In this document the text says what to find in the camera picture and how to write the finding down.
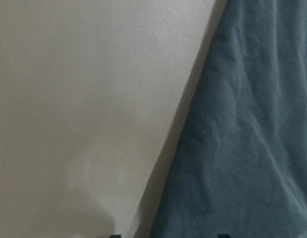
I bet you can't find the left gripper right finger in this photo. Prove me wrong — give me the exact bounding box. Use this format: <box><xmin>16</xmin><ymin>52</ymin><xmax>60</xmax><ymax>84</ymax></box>
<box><xmin>217</xmin><ymin>234</ymin><xmax>230</xmax><ymax>238</ymax></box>

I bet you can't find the black graphic t-shirt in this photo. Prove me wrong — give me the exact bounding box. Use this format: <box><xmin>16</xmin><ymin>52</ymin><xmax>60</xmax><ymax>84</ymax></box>
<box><xmin>151</xmin><ymin>0</ymin><xmax>307</xmax><ymax>238</ymax></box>

